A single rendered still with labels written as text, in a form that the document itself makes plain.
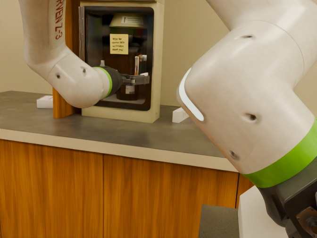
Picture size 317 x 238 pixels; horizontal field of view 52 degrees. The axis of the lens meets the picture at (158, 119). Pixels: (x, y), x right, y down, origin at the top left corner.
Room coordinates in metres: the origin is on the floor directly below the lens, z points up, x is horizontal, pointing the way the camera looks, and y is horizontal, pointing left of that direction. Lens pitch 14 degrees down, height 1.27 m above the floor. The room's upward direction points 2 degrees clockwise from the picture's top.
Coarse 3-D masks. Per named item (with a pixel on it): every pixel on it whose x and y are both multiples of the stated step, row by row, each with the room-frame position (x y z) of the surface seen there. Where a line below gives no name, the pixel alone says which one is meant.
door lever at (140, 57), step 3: (135, 57) 1.22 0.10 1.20; (138, 57) 1.22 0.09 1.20; (141, 57) 1.26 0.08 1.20; (135, 60) 1.23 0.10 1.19; (138, 60) 1.22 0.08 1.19; (141, 60) 1.27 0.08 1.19; (135, 63) 1.23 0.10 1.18; (138, 63) 1.22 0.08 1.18; (135, 66) 1.22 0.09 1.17; (138, 66) 1.22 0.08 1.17; (135, 69) 1.23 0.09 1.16; (138, 69) 1.23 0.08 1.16; (135, 72) 1.22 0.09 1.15; (138, 72) 1.23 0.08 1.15
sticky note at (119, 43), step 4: (112, 36) 1.30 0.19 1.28; (116, 36) 1.30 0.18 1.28; (120, 36) 1.30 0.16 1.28; (124, 36) 1.29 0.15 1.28; (112, 40) 1.30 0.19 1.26; (116, 40) 1.30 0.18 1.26; (120, 40) 1.29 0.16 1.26; (124, 40) 1.29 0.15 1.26; (112, 44) 1.30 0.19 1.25; (116, 44) 1.30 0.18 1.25; (120, 44) 1.29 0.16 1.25; (124, 44) 1.29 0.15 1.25; (112, 48) 1.30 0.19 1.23; (116, 48) 1.30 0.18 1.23; (120, 48) 1.29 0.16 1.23; (124, 48) 1.29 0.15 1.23; (112, 52) 1.30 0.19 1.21; (116, 52) 1.30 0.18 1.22; (120, 52) 1.29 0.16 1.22; (124, 52) 1.29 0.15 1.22
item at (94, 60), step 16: (96, 16) 1.32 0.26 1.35; (112, 16) 1.30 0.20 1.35; (128, 16) 1.29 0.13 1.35; (144, 16) 1.27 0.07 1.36; (96, 32) 1.32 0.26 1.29; (112, 32) 1.30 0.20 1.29; (128, 32) 1.29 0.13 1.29; (144, 32) 1.27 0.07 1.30; (96, 48) 1.32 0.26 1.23; (128, 48) 1.29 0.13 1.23; (144, 48) 1.27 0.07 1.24; (96, 64) 1.32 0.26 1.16; (112, 64) 1.30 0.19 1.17; (128, 64) 1.29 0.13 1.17; (144, 64) 1.27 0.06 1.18; (112, 96) 1.30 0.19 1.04; (128, 96) 1.29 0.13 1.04; (144, 96) 1.27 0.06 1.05
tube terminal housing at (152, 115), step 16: (80, 0) 1.35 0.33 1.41; (96, 0) 1.34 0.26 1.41; (160, 0) 1.32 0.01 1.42; (160, 16) 1.33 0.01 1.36; (160, 32) 1.34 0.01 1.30; (160, 48) 1.35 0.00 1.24; (160, 64) 1.36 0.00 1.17; (160, 80) 1.37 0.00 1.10; (96, 112) 1.34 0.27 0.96; (112, 112) 1.32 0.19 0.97; (128, 112) 1.30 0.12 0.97; (144, 112) 1.28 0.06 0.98
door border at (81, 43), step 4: (80, 8) 1.34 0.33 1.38; (80, 12) 1.34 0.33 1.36; (80, 16) 1.34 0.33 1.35; (80, 20) 1.34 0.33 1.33; (80, 24) 1.34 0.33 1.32; (80, 28) 1.34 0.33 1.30; (80, 32) 1.34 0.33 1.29; (84, 32) 1.34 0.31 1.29; (84, 36) 1.34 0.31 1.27; (84, 40) 1.34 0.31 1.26; (80, 44) 1.34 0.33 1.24; (84, 44) 1.34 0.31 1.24; (84, 48) 1.34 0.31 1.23; (84, 52) 1.34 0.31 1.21; (80, 56) 1.34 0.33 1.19; (84, 56) 1.34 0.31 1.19; (84, 60) 1.34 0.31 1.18
